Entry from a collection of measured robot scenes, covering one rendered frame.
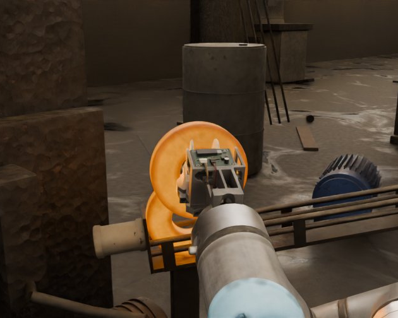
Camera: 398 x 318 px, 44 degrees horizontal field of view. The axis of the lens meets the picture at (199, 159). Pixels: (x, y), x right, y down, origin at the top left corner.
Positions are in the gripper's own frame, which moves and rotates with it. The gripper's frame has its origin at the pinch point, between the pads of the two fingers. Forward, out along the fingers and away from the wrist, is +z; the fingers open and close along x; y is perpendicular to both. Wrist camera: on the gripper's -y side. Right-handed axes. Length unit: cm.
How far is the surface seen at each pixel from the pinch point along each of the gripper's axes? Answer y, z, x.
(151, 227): -16.5, 3.8, 7.1
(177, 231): -17.6, 3.5, 2.5
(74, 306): -26.1, -4.5, 20.9
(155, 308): -32.6, -0.7, 6.8
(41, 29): 10.3, 33.3, 26.3
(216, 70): -77, 230, -53
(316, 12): -270, 1078, -476
